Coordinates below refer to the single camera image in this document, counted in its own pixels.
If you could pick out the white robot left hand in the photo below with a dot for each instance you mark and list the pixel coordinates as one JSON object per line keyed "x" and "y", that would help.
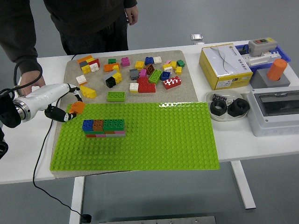
{"x": 46, "y": 95}

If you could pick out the person's left hand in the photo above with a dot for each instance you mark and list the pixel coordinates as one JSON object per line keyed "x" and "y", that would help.
{"x": 132, "y": 15}

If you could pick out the person's right hand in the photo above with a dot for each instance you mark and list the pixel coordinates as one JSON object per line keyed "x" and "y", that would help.
{"x": 30, "y": 80}

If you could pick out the orange eight-stud toy brick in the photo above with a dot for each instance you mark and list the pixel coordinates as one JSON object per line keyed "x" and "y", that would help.
{"x": 79, "y": 107}

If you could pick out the blue four-stud toy brick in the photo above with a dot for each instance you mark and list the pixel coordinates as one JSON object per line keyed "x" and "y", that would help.
{"x": 149, "y": 61}
{"x": 87, "y": 125}

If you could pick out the person's right forearm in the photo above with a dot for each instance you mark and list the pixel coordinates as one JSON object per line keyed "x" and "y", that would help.
{"x": 18, "y": 42}

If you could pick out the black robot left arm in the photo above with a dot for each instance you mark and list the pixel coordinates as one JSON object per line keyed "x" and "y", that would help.
{"x": 8, "y": 116}

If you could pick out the person's left forearm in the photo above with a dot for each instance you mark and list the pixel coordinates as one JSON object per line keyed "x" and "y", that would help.
{"x": 130, "y": 3}

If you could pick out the white brick with orange base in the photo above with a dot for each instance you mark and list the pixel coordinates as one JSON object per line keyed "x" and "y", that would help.
{"x": 81, "y": 80}

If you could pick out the yellow curved toy brick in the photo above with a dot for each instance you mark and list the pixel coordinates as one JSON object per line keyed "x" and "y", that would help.
{"x": 90, "y": 92}

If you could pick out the magenta toy brick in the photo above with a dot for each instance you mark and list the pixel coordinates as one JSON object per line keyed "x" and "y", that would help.
{"x": 125, "y": 61}
{"x": 143, "y": 73}

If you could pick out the small dark green brick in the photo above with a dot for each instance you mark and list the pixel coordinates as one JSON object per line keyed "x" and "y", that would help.
{"x": 181, "y": 63}
{"x": 112, "y": 61}

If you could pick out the white toy brick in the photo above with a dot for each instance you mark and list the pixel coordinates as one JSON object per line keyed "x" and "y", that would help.
{"x": 157, "y": 60}
{"x": 94, "y": 67}

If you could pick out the orange flat toy brick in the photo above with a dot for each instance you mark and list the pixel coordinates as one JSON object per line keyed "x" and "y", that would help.
{"x": 109, "y": 132}
{"x": 84, "y": 58}

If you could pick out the small yellow toy brick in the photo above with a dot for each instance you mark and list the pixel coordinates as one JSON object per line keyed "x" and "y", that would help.
{"x": 178, "y": 70}
{"x": 116, "y": 68}

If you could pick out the brown toy brick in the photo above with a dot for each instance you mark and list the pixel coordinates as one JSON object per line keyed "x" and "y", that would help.
{"x": 150, "y": 69}
{"x": 98, "y": 125}

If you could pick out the small pink toy brick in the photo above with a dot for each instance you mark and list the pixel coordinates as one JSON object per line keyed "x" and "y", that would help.
{"x": 167, "y": 62}

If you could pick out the red flat toy brick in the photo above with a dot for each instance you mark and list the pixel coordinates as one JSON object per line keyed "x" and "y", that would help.
{"x": 91, "y": 135}

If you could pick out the dark green toy brick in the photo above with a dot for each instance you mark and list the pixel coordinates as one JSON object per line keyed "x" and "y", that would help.
{"x": 94, "y": 132}

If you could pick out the white brick with yellow base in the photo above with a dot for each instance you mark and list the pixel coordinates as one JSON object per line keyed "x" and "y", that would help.
{"x": 167, "y": 68}
{"x": 133, "y": 87}

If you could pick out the grey slanted toy brick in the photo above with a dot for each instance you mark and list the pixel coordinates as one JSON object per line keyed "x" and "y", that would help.
{"x": 109, "y": 75}

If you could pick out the black toy brick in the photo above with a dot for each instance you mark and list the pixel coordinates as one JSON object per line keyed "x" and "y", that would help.
{"x": 110, "y": 82}

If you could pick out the pink flat toy brick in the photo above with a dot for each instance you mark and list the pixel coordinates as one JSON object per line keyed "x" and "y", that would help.
{"x": 120, "y": 132}
{"x": 100, "y": 135}

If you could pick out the light green three-hole brick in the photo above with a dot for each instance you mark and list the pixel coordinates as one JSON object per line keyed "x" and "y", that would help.
{"x": 116, "y": 96}

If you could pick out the blue toy brick with hole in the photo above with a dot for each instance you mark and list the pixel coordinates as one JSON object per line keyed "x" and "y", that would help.
{"x": 165, "y": 75}

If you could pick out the large red stepped brick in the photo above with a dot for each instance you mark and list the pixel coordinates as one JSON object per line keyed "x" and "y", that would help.
{"x": 146, "y": 86}

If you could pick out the dark green eight-stud brick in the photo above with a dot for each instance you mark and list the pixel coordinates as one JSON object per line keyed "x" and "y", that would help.
{"x": 113, "y": 125}

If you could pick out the grey flat toy brick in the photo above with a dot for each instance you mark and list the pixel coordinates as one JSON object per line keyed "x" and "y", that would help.
{"x": 115, "y": 135}

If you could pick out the red brick with white spots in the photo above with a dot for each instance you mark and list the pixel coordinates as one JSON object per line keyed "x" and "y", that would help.
{"x": 172, "y": 83}

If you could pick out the light green studded baseplate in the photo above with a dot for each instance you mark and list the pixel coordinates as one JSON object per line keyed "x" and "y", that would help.
{"x": 151, "y": 144}

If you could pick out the person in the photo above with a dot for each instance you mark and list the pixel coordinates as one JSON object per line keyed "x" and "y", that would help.
{"x": 88, "y": 23}

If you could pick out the silver metal clamp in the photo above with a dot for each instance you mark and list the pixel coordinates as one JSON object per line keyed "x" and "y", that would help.
{"x": 197, "y": 38}

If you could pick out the grey-brown table mat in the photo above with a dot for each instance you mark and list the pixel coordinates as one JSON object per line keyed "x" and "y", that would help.
{"x": 184, "y": 93}

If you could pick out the white and yellow cardboard box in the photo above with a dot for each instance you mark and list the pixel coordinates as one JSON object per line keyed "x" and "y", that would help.
{"x": 224, "y": 65}

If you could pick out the white table leg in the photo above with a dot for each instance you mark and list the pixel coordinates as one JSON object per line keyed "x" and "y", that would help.
{"x": 77, "y": 200}
{"x": 243, "y": 184}

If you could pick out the small black plug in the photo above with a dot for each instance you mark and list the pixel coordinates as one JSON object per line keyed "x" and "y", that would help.
{"x": 244, "y": 50}

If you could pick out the small dark electronic component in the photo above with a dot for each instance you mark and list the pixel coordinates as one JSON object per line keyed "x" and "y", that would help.
{"x": 219, "y": 97}

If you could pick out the white shallow dish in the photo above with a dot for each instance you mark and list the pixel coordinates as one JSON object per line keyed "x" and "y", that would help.
{"x": 233, "y": 94}

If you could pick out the black power plug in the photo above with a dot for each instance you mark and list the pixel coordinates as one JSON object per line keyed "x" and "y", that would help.
{"x": 87, "y": 218}

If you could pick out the white terminal block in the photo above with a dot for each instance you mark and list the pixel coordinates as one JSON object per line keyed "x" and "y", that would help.
{"x": 259, "y": 60}

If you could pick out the large black hex nut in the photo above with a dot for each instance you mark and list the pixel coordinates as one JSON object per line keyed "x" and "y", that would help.
{"x": 233, "y": 112}

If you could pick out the grey square block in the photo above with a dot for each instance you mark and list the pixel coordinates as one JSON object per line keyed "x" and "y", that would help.
{"x": 260, "y": 80}

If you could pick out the orange cylinder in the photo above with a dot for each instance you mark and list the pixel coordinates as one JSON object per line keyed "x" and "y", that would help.
{"x": 276, "y": 70}

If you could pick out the blue plastic tray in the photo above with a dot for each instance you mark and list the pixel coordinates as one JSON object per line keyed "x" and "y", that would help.
{"x": 285, "y": 55}

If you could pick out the grey push-button switch box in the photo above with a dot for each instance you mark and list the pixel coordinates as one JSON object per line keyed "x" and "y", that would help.
{"x": 261, "y": 46}

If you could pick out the grey-white electrical enclosure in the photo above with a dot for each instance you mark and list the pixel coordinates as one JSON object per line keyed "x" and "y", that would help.
{"x": 268, "y": 126}

